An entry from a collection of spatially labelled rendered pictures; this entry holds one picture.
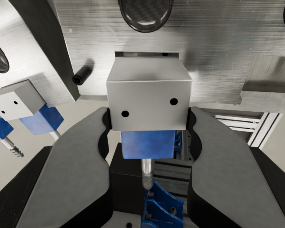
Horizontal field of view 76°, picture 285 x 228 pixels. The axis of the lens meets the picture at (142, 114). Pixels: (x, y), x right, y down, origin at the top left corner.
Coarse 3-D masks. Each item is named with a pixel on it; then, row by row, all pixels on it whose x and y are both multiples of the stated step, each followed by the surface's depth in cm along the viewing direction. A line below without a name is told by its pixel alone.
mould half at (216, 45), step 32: (64, 0) 13; (96, 0) 13; (192, 0) 12; (224, 0) 12; (256, 0) 12; (64, 32) 15; (96, 32) 14; (128, 32) 14; (160, 32) 14; (192, 32) 13; (224, 32) 13; (256, 32) 13; (96, 64) 16; (192, 64) 15; (224, 64) 14; (192, 96) 17; (224, 96) 16
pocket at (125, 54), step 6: (120, 54) 17; (126, 54) 18; (132, 54) 18; (138, 54) 18; (144, 54) 18; (150, 54) 18; (156, 54) 18; (162, 54) 18; (168, 54) 17; (174, 54) 17
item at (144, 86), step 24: (120, 72) 12; (144, 72) 11; (168, 72) 11; (120, 96) 11; (144, 96) 11; (168, 96) 11; (120, 120) 12; (144, 120) 12; (168, 120) 12; (144, 144) 15; (168, 144) 15; (144, 168) 17
